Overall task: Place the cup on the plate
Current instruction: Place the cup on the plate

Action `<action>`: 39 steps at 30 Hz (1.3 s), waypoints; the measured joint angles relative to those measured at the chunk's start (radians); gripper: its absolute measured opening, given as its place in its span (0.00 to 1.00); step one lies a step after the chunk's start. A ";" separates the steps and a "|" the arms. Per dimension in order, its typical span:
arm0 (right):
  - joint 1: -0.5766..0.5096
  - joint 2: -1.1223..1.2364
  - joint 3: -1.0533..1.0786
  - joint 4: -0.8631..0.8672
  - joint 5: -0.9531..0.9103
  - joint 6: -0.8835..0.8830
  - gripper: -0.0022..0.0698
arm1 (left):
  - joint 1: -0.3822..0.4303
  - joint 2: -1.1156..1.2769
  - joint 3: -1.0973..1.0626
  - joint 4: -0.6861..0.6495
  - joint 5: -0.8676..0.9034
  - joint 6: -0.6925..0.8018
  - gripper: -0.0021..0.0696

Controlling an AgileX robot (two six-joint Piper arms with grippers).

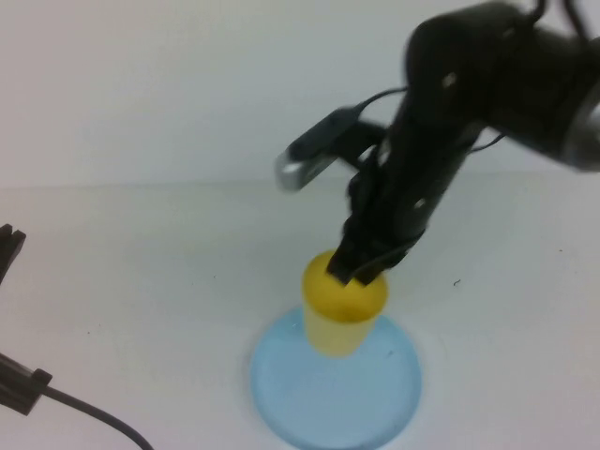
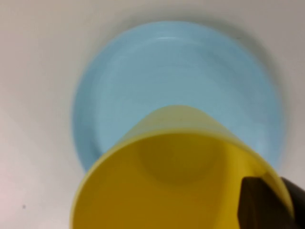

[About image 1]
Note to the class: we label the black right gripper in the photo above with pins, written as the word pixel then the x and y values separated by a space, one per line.
pixel 431 154

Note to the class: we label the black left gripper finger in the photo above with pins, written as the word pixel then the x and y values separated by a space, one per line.
pixel 16 246
pixel 4 239

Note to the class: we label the yellow plastic cup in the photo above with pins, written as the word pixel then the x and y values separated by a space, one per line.
pixel 333 328

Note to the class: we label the light blue round plate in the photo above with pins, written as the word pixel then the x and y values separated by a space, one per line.
pixel 337 403

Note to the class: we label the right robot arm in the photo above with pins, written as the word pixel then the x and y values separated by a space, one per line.
pixel 548 94

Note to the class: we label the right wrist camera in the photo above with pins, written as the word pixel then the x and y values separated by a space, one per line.
pixel 304 159

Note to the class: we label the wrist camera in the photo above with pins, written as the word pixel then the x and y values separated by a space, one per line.
pixel 19 386
pixel 304 159

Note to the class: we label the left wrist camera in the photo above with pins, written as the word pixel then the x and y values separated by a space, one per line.
pixel 19 386

